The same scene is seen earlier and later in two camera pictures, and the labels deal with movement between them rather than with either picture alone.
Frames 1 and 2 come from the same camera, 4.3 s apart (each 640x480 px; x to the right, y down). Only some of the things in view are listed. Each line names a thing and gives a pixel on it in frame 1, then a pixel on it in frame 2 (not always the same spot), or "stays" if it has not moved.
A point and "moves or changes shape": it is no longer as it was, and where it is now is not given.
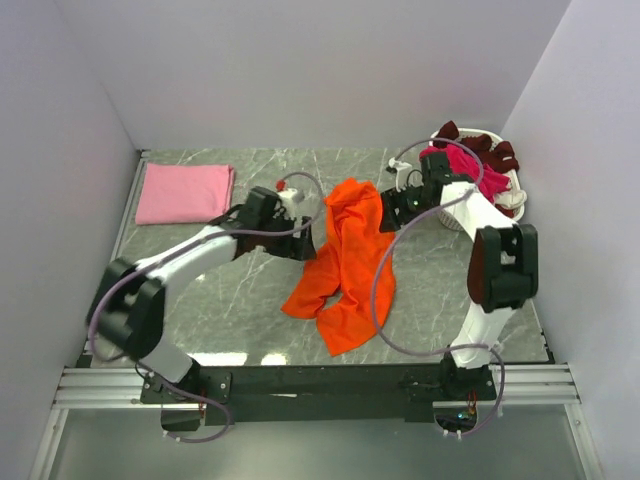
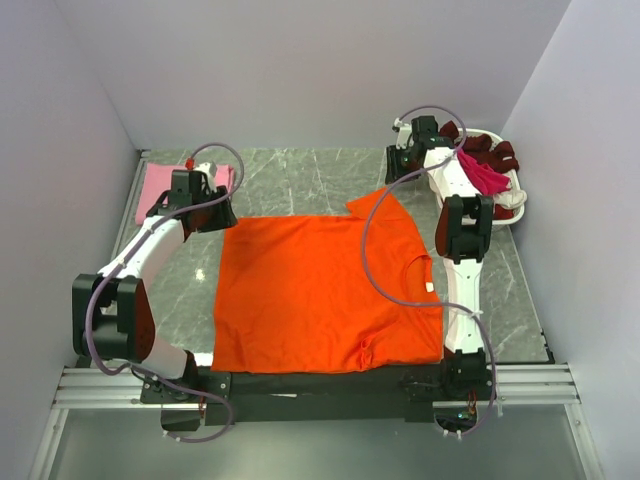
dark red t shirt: (498, 157) stays
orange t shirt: (338, 273) moves or changes shape
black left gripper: (298, 248) to (225, 218)
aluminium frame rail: (122, 389) stays
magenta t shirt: (462, 162) stays
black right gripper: (391, 200) to (392, 171)
